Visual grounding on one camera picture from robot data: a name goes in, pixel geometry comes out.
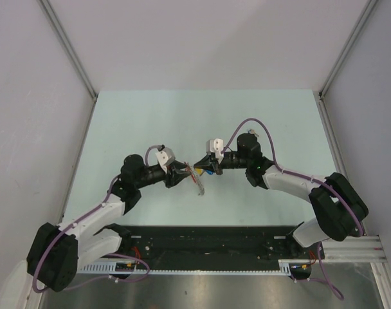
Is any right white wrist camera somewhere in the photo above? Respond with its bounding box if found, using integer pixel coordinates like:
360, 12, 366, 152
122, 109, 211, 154
206, 138, 224, 162

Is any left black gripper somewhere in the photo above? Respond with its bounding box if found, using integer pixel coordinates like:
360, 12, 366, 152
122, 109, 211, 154
134, 160, 190, 189

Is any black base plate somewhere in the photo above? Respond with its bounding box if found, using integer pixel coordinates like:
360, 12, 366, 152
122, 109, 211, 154
86, 224, 325, 279

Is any left aluminium corner post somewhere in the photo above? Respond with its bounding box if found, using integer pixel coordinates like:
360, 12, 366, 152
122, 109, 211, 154
37, 0, 98, 99

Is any aluminium frame rail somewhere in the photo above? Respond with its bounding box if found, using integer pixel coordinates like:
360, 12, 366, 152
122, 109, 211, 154
37, 234, 385, 268

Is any white cable duct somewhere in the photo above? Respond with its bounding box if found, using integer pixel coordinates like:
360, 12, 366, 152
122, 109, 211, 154
76, 259, 295, 277

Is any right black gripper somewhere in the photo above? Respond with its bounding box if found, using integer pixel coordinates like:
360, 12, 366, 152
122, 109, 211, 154
194, 151, 250, 175

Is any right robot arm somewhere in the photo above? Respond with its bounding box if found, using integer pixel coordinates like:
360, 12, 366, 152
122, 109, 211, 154
194, 133, 368, 258

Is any aluminium corner post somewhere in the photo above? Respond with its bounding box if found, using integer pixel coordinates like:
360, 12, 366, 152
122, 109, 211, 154
318, 0, 381, 100
37, 0, 98, 99

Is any right aluminium corner post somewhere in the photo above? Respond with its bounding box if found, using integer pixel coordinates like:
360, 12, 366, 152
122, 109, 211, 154
318, 0, 381, 100

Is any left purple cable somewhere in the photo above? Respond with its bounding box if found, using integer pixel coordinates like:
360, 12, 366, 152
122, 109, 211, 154
31, 144, 150, 293

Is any dark blue tag key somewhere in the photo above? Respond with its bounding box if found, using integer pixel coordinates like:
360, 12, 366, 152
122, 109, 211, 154
248, 129, 259, 137

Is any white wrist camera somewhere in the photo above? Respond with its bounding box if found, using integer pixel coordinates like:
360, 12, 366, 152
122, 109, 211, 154
156, 145, 176, 174
206, 138, 224, 162

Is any right side aluminium rail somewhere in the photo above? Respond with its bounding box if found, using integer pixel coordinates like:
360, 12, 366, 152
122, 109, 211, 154
313, 91, 350, 180

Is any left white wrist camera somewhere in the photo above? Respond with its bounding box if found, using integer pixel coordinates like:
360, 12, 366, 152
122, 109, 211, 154
156, 145, 176, 174

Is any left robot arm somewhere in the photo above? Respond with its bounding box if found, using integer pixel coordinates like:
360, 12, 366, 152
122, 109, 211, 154
26, 151, 191, 294

